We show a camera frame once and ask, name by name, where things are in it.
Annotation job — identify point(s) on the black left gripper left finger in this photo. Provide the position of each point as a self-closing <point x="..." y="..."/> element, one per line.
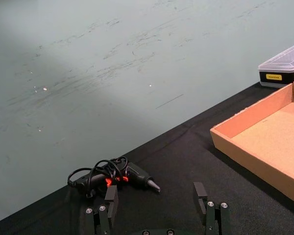
<point x="111" y="200"/>

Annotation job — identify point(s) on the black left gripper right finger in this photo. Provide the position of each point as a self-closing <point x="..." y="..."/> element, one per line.
<point x="212" y="213"/>

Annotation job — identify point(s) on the shallow brown cardboard tray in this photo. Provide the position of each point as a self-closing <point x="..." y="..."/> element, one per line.
<point x="264" y="139"/>

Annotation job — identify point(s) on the clear plastic case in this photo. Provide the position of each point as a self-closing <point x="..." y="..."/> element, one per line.
<point x="283" y="66"/>

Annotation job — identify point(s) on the black table cloth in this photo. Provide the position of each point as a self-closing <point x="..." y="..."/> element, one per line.
<point x="176" y="181"/>

